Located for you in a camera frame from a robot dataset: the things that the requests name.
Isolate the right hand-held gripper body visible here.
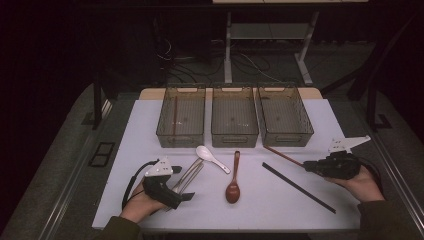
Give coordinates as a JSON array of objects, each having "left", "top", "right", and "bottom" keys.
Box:
[{"left": 314, "top": 134, "right": 372, "bottom": 181}]

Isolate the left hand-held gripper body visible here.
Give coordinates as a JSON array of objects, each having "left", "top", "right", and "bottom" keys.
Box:
[{"left": 142, "top": 157, "right": 184, "bottom": 210}]

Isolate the silver metal fork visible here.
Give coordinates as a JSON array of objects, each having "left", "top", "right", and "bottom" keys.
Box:
[
  {"left": 171, "top": 162, "right": 205, "bottom": 211},
  {"left": 164, "top": 157, "right": 203, "bottom": 213}
]

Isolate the black chopstick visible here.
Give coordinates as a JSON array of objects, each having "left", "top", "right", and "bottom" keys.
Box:
[{"left": 261, "top": 161, "right": 337, "bottom": 214}]

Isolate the white ceramic spoon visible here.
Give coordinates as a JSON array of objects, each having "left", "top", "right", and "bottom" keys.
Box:
[{"left": 195, "top": 145, "right": 232, "bottom": 175}]

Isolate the brown wooden spoon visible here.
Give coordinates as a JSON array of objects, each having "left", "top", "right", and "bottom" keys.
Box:
[{"left": 225, "top": 150, "right": 242, "bottom": 205}]

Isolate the translucent grey plastic bin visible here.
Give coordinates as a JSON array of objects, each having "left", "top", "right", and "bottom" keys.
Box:
[
  {"left": 155, "top": 83, "right": 207, "bottom": 149},
  {"left": 210, "top": 83, "right": 260, "bottom": 149},
  {"left": 254, "top": 83, "right": 315, "bottom": 148}
]

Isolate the person's left hand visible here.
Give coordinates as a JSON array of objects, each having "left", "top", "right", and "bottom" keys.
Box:
[{"left": 119, "top": 181, "right": 168, "bottom": 224}]

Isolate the person's right hand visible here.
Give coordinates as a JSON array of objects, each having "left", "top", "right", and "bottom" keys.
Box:
[{"left": 324, "top": 164, "right": 386, "bottom": 203}]

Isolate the black metal stand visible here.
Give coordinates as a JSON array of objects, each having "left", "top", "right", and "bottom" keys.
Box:
[
  {"left": 92, "top": 71, "right": 118, "bottom": 131},
  {"left": 319, "top": 13, "right": 424, "bottom": 132}
]

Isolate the white table mat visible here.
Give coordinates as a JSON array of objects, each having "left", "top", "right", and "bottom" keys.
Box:
[{"left": 92, "top": 98, "right": 389, "bottom": 233}]

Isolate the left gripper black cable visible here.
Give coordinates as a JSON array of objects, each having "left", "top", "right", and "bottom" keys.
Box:
[{"left": 121, "top": 159, "right": 160, "bottom": 210}]

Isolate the metal floor rail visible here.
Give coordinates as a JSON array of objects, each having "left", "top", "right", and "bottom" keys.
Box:
[
  {"left": 38, "top": 99, "right": 114, "bottom": 240},
  {"left": 364, "top": 129, "right": 424, "bottom": 231}
]

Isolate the tangle of black floor cables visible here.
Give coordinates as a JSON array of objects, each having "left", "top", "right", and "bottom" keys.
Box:
[{"left": 154, "top": 36, "right": 234, "bottom": 84}]

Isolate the white metal desk frame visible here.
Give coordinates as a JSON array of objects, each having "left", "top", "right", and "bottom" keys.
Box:
[{"left": 212, "top": 0, "right": 369, "bottom": 86}]

